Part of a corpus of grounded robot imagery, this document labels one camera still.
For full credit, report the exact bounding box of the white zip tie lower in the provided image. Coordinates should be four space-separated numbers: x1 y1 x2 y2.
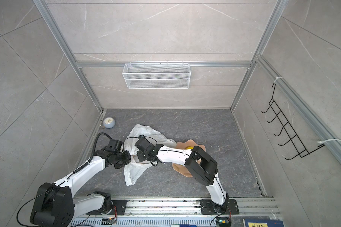
317 138 341 144

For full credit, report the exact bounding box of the blue yellow label box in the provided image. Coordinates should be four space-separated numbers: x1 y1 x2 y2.
243 218 284 227

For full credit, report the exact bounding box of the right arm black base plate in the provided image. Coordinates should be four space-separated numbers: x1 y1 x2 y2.
200 199 240 215

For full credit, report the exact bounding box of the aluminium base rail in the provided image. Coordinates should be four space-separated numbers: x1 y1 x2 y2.
70 197 282 219

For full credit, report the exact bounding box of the white plastic bag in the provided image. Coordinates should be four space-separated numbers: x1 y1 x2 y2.
124 124 176 186

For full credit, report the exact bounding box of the white slotted cable duct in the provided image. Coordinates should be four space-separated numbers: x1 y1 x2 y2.
69 217 216 227

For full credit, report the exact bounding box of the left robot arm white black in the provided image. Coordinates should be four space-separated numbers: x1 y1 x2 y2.
29 139 131 227

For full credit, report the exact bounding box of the pink shell-shaped bowl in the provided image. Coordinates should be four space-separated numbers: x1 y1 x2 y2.
172 140 206 178

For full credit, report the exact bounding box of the white wire mesh basket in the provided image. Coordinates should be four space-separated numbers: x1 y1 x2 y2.
122 63 191 89

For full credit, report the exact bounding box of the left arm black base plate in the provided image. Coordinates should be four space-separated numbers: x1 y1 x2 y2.
87 200 127 215

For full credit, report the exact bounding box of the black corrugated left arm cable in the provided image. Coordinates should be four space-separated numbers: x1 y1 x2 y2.
87 132 113 164

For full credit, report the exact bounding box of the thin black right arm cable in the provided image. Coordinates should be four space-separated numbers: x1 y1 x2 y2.
122 136 225 199

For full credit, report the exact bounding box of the small grey-white round pot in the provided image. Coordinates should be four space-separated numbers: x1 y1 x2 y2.
102 117 116 129

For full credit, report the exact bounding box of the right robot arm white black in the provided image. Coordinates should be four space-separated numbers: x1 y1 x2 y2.
135 135 229 213

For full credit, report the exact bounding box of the black wire hook rack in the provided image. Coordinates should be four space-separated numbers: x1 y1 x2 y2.
261 84 325 160

